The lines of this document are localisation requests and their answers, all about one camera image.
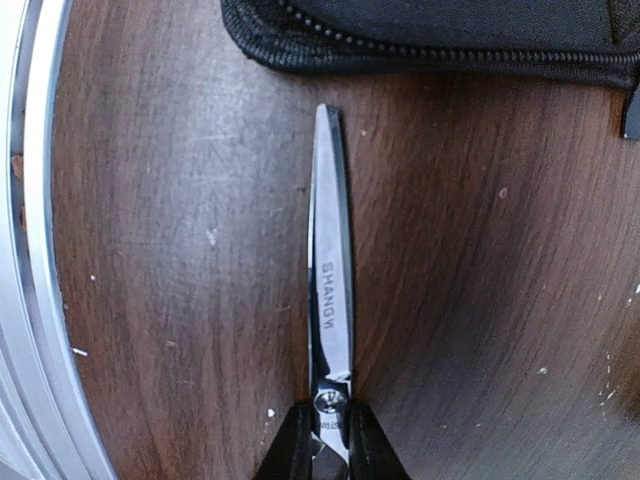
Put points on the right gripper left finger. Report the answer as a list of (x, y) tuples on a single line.
[(289, 455)]

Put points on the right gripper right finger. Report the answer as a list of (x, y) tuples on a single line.
[(372, 456)]

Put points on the silver hair scissors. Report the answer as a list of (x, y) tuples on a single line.
[(331, 300)]

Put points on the black zippered tool case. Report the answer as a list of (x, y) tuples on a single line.
[(592, 42)]

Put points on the front aluminium rail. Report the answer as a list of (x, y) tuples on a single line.
[(47, 429)]

